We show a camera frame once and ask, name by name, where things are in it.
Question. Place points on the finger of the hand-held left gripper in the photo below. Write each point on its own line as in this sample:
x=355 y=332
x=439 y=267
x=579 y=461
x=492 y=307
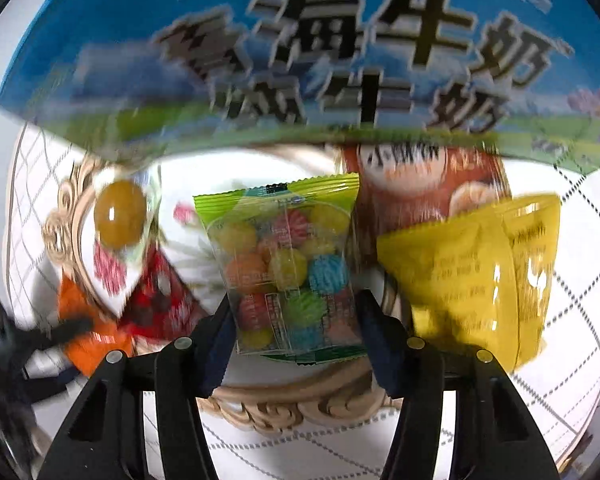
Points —
x=65 y=330

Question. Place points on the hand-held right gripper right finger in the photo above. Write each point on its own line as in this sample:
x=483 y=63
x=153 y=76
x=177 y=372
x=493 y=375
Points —
x=375 y=340

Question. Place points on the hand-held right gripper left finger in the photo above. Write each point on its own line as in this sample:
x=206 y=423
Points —
x=220 y=340

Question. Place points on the orange snack packet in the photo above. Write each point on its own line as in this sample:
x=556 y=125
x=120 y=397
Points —
x=92 y=352

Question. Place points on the green colourful candy bag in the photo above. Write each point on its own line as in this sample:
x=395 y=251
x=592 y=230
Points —
x=285 y=265

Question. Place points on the blue printed cardboard box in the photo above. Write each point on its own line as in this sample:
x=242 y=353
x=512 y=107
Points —
x=330 y=35

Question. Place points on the red triangular snack packet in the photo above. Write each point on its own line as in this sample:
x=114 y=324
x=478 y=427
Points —
x=165 y=305

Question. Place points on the yellow snack packet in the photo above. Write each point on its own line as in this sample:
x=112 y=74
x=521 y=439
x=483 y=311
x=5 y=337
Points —
x=460 y=270

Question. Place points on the clear braised egg packet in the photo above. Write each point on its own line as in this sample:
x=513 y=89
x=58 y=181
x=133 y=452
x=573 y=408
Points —
x=120 y=215

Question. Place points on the white checked floral blanket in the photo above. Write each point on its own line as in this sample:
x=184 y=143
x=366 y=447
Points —
x=290 y=452

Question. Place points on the brown snack packet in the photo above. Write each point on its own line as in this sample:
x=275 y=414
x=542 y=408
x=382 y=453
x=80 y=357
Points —
x=420 y=190

